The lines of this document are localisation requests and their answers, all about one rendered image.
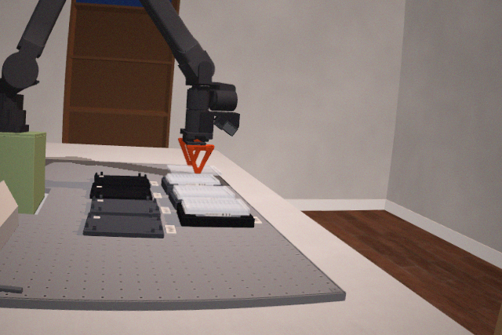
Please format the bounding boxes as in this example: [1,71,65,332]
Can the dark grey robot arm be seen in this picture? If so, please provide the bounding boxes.
[0,0,240,136]

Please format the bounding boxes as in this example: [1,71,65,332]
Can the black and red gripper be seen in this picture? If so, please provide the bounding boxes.
[178,109,214,173]

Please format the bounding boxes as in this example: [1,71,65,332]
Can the white button panel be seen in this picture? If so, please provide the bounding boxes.
[0,180,23,293]

